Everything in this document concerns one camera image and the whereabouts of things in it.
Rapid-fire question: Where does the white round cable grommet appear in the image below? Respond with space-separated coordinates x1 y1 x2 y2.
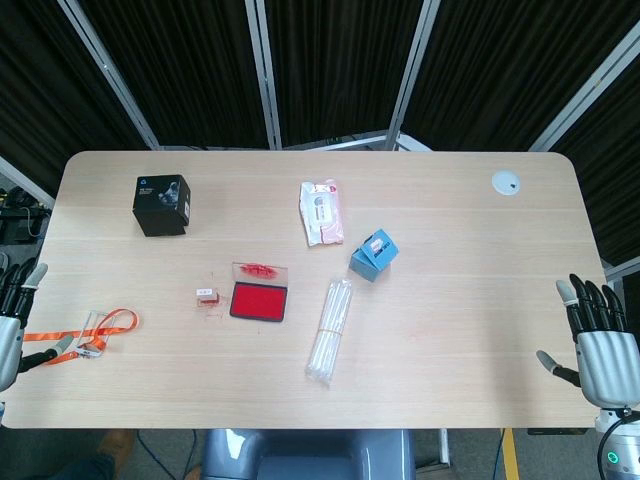
490 170 523 198

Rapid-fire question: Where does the white pink wet wipes pack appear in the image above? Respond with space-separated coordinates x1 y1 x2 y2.
298 180 347 248

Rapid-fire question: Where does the grey metal partition post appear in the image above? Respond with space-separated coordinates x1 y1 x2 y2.
528 47 640 152
387 0 441 150
55 0 162 150
0 155 56 209
243 0 284 150

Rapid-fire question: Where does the black cardboard box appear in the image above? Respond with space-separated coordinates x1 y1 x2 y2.
131 173 193 238

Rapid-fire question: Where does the small stamp block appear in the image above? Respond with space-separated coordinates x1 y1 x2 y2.
194 286 222 308

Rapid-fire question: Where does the light blue cardboard box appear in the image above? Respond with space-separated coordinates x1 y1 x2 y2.
347 228 401 284

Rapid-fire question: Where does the grey metal table leg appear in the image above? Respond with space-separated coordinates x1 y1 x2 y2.
437 428 453 469

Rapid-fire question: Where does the grey robot torso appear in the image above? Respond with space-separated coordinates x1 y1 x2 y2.
198 428 419 480

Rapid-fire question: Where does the orange lanyard strap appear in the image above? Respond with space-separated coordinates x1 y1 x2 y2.
21 308 142 369

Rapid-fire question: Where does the bundle of wrapped white straws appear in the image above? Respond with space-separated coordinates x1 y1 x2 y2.
303 277 355 389

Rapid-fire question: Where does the clear plastic badge holder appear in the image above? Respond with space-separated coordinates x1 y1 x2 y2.
76 309 123 360

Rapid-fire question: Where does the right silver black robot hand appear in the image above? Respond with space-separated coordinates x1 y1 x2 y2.
535 272 640 410

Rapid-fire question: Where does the red ink pad clear lid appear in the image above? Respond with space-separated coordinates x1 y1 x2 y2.
229 260 291 325

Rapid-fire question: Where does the black equipment with cables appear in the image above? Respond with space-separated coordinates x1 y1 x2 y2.
0 185 52 247

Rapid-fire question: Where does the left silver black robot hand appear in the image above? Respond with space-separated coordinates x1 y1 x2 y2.
0 262 75 392

